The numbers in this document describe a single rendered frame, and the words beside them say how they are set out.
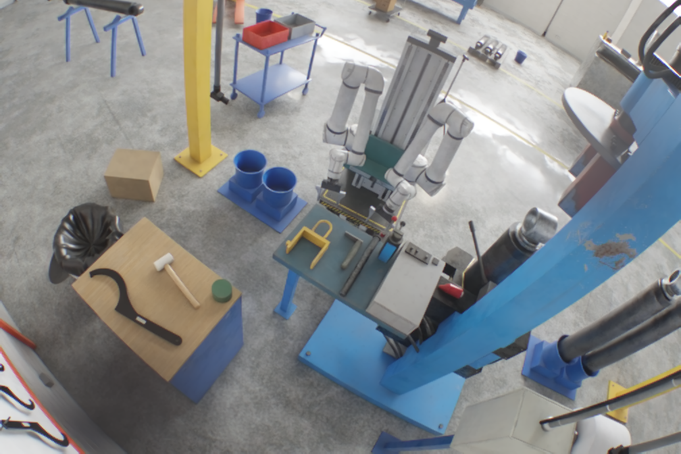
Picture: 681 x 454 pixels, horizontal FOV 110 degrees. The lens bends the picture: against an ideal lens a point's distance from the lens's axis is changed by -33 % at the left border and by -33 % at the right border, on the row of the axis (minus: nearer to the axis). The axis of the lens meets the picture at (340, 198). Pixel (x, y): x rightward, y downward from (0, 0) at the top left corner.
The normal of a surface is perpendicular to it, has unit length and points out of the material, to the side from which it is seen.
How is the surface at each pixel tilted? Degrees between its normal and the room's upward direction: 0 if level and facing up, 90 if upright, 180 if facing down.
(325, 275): 0
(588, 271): 90
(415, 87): 90
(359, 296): 0
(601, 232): 90
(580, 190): 90
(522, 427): 0
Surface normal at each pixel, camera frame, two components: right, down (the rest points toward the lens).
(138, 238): 0.23, -0.63
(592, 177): -0.67, 0.45
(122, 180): 0.06, 0.77
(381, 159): -0.41, 0.63
